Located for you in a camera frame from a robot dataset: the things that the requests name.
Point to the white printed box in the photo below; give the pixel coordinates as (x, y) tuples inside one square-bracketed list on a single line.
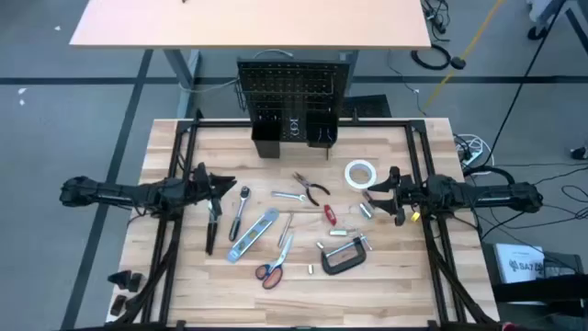
[(519, 262)]

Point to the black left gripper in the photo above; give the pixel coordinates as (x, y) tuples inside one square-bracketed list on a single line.
[(202, 188)]

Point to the blue and orange scissors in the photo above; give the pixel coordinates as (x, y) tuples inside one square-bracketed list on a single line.
[(277, 263)]

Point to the short black pegboard bin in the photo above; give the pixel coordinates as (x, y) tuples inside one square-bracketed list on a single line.
[(321, 122)]

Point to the tall black pegboard bin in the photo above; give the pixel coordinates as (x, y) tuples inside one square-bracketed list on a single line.
[(266, 138)]

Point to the black aluminium table frame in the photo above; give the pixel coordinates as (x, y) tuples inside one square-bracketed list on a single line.
[(390, 123)]

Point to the silver combination wrench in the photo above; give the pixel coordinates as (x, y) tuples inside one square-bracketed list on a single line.
[(287, 195)]

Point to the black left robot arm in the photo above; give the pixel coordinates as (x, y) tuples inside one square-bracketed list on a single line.
[(115, 193)]

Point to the red utility knife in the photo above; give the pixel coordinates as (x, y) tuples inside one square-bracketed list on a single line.
[(330, 215)]

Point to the black C-clamp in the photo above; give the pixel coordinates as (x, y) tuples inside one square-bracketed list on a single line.
[(342, 269)]

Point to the white power strip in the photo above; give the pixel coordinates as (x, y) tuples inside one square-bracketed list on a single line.
[(472, 156)]

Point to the black plastic spare part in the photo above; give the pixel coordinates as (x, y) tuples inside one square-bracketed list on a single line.
[(135, 281), (118, 304), (120, 279)]

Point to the black caster foot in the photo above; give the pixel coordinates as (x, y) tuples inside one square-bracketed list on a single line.
[(580, 153)]

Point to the black cart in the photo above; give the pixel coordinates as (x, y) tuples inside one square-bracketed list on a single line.
[(542, 292)]

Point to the small red object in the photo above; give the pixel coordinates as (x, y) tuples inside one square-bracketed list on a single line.
[(509, 327)]

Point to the small dark metal bit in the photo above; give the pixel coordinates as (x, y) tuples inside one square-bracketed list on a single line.
[(366, 197)]

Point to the black metal pegboard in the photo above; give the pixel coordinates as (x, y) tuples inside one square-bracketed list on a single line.
[(285, 87)]

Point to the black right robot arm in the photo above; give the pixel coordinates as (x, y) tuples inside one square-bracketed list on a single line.
[(496, 195)]

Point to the small yellow tag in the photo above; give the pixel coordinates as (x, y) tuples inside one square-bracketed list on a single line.
[(415, 216)]

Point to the thin silver extension bar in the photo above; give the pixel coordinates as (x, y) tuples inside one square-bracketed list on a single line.
[(285, 231)]

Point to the light wooden desk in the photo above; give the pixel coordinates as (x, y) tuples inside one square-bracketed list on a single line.
[(252, 23)]

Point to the black floor mat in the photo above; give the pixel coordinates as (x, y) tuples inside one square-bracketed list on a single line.
[(369, 106)]

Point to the white stand with caster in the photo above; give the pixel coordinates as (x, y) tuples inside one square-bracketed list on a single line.
[(537, 32)]

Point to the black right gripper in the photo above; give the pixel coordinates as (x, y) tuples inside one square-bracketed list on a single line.
[(411, 195)]

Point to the white tape roll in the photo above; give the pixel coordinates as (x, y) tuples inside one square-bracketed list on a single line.
[(347, 174)]

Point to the silver socket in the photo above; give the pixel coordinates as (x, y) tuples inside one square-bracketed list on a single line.
[(337, 232), (366, 210), (310, 269), (320, 245)]

